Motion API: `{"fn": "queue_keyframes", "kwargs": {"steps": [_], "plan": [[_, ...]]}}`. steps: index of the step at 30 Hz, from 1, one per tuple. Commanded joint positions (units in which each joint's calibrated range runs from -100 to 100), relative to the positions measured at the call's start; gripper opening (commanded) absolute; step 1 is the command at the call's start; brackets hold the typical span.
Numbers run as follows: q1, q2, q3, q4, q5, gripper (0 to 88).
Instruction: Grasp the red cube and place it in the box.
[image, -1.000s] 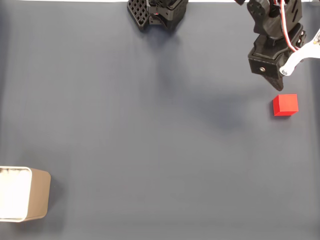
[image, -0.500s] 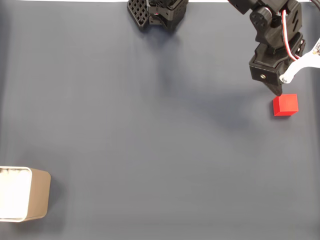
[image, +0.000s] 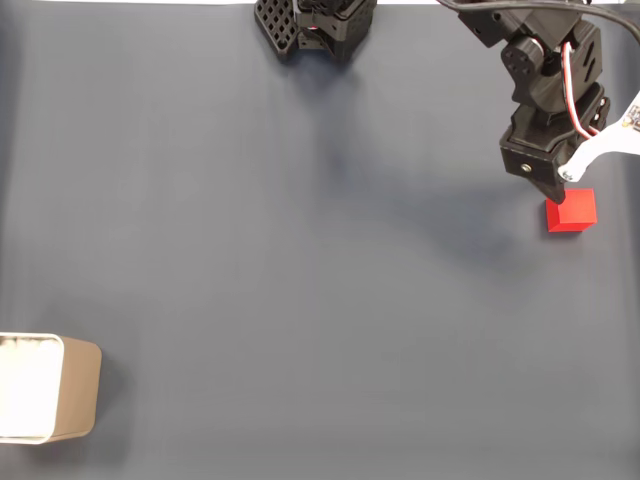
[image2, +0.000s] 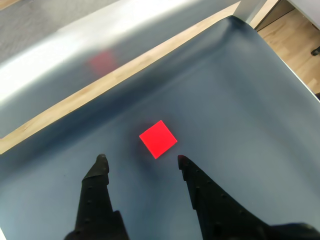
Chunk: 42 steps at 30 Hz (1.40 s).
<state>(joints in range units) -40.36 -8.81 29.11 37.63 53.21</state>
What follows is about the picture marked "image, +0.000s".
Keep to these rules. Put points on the red cube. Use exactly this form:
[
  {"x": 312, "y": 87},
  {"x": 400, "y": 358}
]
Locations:
[{"x": 577, "y": 215}]

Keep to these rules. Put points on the beige metal tin box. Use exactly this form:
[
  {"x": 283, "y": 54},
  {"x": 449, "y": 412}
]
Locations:
[{"x": 80, "y": 390}]

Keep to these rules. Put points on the white tissue paper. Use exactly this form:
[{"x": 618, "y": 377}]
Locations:
[{"x": 25, "y": 390}]

